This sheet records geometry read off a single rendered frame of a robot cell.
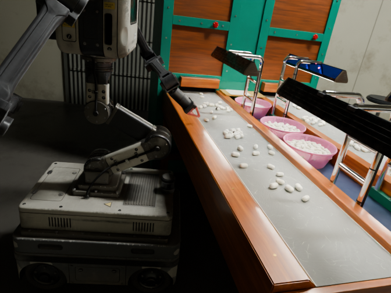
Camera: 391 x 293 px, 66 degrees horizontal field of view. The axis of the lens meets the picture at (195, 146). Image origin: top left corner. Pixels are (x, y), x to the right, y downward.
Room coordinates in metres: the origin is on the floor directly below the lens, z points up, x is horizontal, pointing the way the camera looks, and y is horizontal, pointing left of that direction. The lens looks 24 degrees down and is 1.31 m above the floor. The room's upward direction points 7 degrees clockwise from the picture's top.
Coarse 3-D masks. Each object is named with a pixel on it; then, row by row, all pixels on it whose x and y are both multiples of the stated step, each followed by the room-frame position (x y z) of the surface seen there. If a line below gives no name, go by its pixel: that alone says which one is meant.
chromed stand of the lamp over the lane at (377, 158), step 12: (336, 96) 1.03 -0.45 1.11; (348, 96) 1.04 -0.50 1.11; (360, 96) 1.06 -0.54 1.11; (348, 108) 0.89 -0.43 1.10; (360, 108) 0.87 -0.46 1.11; (372, 108) 0.89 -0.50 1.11; (384, 108) 0.90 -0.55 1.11; (348, 144) 1.06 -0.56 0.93; (360, 144) 1.00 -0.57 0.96; (336, 168) 1.06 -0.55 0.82; (348, 168) 1.02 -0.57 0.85; (372, 168) 0.92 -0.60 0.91; (360, 180) 0.95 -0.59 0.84; (372, 180) 0.91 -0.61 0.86; (360, 192) 0.93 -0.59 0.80; (360, 204) 0.92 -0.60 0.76
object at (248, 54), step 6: (240, 54) 1.81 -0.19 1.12; (246, 54) 1.82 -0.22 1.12; (252, 54) 1.99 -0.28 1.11; (252, 60) 1.99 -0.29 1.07; (258, 72) 1.85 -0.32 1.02; (246, 78) 2.00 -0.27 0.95; (252, 78) 1.93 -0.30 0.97; (258, 78) 1.85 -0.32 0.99; (246, 84) 1.99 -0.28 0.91; (258, 84) 1.84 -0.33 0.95; (246, 90) 1.99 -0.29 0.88; (246, 96) 1.96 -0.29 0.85; (252, 102) 1.85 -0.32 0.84; (252, 108) 1.85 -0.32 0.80; (252, 114) 1.84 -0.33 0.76
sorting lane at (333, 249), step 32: (192, 96) 2.18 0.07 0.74; (224, 128) 1.57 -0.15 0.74; (256, 160) 1.21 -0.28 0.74; (288, 160) 1.26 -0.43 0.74; (256, 192) 0.94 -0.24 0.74; (288, 192) 0.97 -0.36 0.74; (320, 192) 1.00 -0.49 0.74; (288, 224) 0.78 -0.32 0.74; (320, 224) 0.80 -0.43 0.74; (352, 224) 0.82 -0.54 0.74; (320, 256) 0.65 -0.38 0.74; (352, 256) 0.67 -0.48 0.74; (384, 256) 0.69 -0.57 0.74
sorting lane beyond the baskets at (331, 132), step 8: (280, 104) 2.29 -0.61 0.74; (296, 112) 2.11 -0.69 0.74; (304, 112) 2.14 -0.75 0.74; (312, 120) 1.96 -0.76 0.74; (320, 120) 1.98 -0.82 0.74; (320, 128) 1.80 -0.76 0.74; (328, 128) 1.82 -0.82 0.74; (336, 128) 1.85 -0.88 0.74; (328, 136) 1.68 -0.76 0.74; (336, 136) 1.70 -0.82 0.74; (344, 136) 1.72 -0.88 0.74; (360, 152) 1.48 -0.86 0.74; (368, 152) 1.50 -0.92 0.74; (368, 160) 1.38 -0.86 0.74; (384, 160) 1.41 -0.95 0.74
